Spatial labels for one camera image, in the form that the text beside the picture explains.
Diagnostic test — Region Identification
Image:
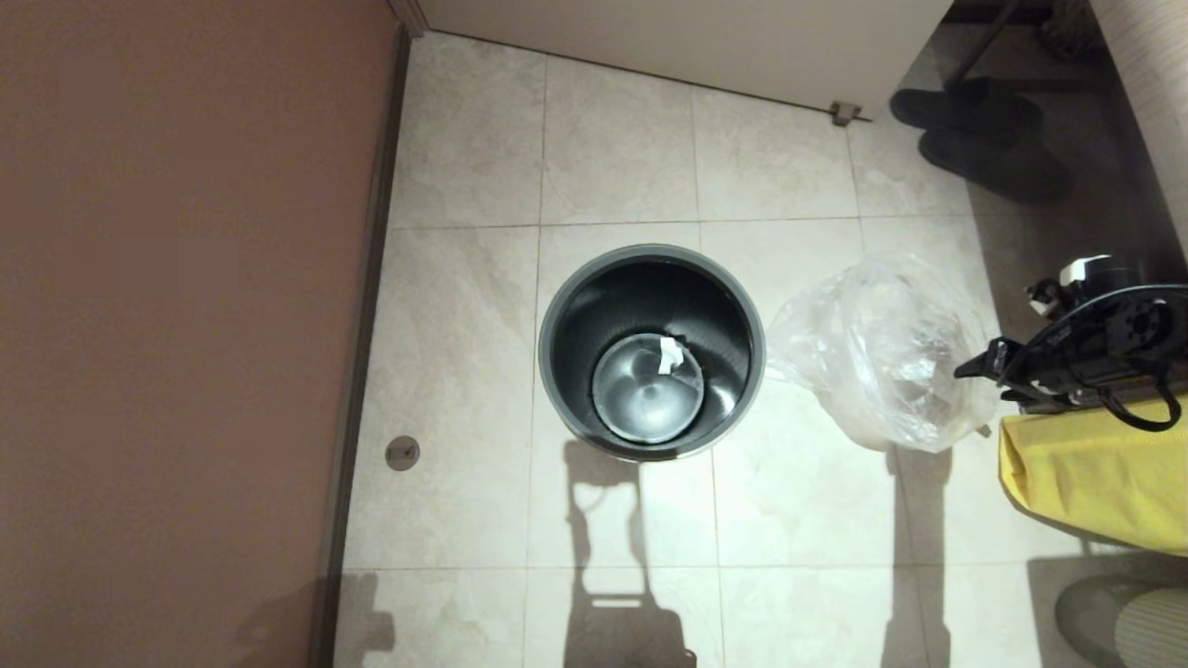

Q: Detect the clear plastic trash bag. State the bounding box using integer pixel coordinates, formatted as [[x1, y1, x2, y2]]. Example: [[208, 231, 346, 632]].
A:
[[766, 252, 1001, 454]]

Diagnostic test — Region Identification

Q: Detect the grey round trash bin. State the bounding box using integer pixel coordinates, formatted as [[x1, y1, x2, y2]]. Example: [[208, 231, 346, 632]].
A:
[[538, 244, 767, 462]]

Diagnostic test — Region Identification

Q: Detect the yellow bag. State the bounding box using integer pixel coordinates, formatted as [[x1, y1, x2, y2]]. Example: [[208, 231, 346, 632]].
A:
[[998, 397, 1188, 558]]

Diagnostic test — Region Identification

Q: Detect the black slipper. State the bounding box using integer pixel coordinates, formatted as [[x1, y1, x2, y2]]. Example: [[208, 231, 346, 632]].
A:
[[917, 130, 1075, 207], [888, 79, 1044, 135]]

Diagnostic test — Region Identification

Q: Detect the beige ribbed round object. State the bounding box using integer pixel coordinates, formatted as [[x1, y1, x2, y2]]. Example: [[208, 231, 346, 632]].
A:
[[1112, 587, 1188, 668]]

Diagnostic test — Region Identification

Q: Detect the beige striped upholstered furniture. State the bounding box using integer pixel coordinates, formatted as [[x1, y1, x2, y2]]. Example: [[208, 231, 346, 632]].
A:
[[1086, 0, 1188, 265]]

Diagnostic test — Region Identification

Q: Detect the dark furniture leg pole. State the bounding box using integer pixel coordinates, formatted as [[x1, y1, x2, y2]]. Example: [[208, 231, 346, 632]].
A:
[[942, 0, 1022, 89]]

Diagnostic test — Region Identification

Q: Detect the gray fuzzy bundle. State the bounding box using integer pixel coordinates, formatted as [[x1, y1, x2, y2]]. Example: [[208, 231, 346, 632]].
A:
[[1038, 0, 1105, 64]]

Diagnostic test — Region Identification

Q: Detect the white door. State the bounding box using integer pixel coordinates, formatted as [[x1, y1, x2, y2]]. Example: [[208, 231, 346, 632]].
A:
[[422, 0, 955, 122]]

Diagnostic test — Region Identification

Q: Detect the grey trash bin rim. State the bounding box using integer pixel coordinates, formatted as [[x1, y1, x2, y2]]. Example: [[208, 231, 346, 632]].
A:
[[538, 244, 767, 457]]

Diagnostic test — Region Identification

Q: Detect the dark wall baseboard strip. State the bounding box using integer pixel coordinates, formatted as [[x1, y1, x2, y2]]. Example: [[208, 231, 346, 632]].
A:
[[309, 28, 415, 668]]

